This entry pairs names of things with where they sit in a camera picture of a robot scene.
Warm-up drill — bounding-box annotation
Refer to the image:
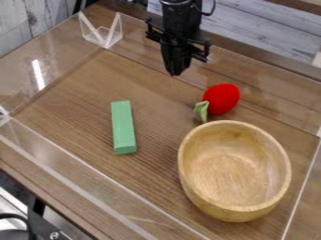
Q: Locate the wooden bowl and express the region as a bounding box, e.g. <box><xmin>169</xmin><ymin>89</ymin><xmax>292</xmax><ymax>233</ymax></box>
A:
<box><xmin>178</xmin><ymin>120</ymin><xmax>292</xmax><ymax>222</ymax></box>

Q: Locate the black cable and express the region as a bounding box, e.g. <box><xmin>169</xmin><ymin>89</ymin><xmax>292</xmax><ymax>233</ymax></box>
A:
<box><xmin>0</xmin><ymin>213</ymin><xmax>35</xmax><ymax>240</ymax></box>

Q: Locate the clear acrylic tray wall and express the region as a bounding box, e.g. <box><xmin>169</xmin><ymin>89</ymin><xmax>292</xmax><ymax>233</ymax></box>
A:
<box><xmin>0</xmin><ymin>109</ymin><xmax>210</xmax><ymax>240</ymax></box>

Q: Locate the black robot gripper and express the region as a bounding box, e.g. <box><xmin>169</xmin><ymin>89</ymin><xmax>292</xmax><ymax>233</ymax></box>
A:
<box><xmin>146</xmin><ymin>0</ymin><xmax>211</xmax><ymax>76</ymax></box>

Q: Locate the red plush strawberry toy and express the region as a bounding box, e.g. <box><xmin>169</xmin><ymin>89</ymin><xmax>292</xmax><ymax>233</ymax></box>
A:
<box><xmin>193</xmin><ymin>83</ymin><xmax>241</xmax><ymax>123</ymax></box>

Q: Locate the black metal table leg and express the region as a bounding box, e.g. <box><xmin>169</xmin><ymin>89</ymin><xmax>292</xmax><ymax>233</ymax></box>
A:
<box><xmin>28</xmin><ymin>198</ymin><xmax>72</xmax><ymax>240</ymax></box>

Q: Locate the green rectangular block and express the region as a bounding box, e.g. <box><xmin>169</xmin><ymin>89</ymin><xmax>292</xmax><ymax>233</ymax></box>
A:
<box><xmin>110</xmin><ymin>100</ymin><xmax>136</xmax><ymax>155</ymax></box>

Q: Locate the clear acrylic corner bracket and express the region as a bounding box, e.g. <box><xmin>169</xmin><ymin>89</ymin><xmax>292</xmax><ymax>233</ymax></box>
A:
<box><xmin>78</xmin><ymin>12</ymin><xmax>123</xmax><ymax>49</ymax></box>

